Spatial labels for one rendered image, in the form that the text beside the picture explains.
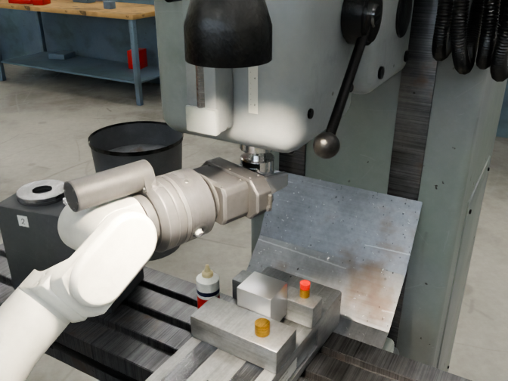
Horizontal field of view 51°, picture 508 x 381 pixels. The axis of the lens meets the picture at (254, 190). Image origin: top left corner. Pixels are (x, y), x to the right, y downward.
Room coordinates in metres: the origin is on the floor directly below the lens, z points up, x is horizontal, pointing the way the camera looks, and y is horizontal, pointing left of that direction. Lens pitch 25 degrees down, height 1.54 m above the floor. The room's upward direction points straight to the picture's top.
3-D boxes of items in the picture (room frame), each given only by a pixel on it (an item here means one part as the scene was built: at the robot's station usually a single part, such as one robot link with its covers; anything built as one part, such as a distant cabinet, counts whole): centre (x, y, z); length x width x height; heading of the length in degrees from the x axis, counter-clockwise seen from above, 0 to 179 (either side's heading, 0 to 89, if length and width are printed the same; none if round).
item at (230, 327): (0.63, 0.02, 1.01); 0.15 x 0.06 x 0.04; 58
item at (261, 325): (0.61, -0.01, 1.04); 0.02 x 0.02 x 0.02
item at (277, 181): (0.66, -0.03, 1.24); 0.06 x 0.02 x 0.03; 133
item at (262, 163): (0.68, 0.00, 1.26); 0.05 x 0.05 x 0.01
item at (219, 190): (0.62, 0.06, 1.23); 0.13 x 0.12 x 0.10; 43
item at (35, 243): (0.88, 0.34, 1.02); 0.22 x 0.12 x 0.20; 71
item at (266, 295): (0.68, -0.01, 1.03); 0.06 x 0.05 x 0.06; 58
